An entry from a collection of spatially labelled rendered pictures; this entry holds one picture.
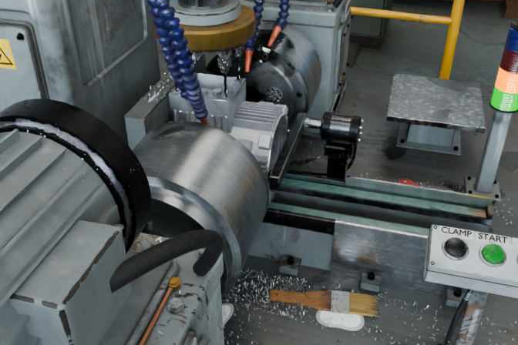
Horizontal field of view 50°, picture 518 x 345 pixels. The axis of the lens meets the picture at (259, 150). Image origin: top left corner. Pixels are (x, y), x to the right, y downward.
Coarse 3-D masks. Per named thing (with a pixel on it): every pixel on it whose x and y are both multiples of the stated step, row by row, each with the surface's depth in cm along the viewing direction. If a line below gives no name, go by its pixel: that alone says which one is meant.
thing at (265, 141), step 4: (276, 104) 110; (284, 108) 110; (284, 112) 110; (260, 136) 100; (264, 136) 100; (268, 136) 100; (260, 140) 100; (264, 140) 100; (268, 140) 100; (272, 140) 102; (260, 144) 100; (264, 144) 100; (268, 144) 100; (260, 148) 101; (264, 148) 100; (268, 148) 100
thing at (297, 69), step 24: (264, 24) 128; (264, 48) 117; (288, 48) 121; (312, 48) 130; (216, 72) 122; (240, 72) 120; (264, 72) 119; (288, 72) 118; (312, 72) 125; (264, 96) 119; (288, 96) 120; (312, 96) 125; (288, 120) 123
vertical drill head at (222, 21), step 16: (176, 0) 97; (192, 0) 92; (208, 0) 92; (224, 0) 94; (176, 16) 93; (192, 16) 92; (208, 16) 92; (224, 16) 93; (240, 16) 97; (192, 32) 91; (208, 32) 91; (224, 32) 91; (240, 32) 93; (192, 48) 92; (208, 48) 92; (224, 48) 93; (240, 48) 103; (224, 64) 96; (224, 80) 99
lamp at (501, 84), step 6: (498, 72) 120; (504, 72) 117; (498, 78) 119; (504, 78) 117; (510, 78) 116; (516, 78) 116; (498, 84) 119; (504, 84) 118; (510, 84) 117; (516, 84) 117; (504, 90) 118; (510, 90) 118; (516, 90) 117
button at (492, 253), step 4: (488, 244) 78; (492, 244) 78; (484, 248) 78; (488, 248) 78; (492, 248) 78; (496, 248) 78; (500, 248) 78; (484, 252) 77; (488, 252) 77; (492, 252) 77; (496, 252) 77; (500, 252) 77; (484, 256) 77; (488, 256) 77; (492, 256) 77; (496, 256) 77; (500, 256) 77; (504, 256) 77; (488, 260) 77; (492, 260) 77; (496, 260) 76; (500, 260) 76
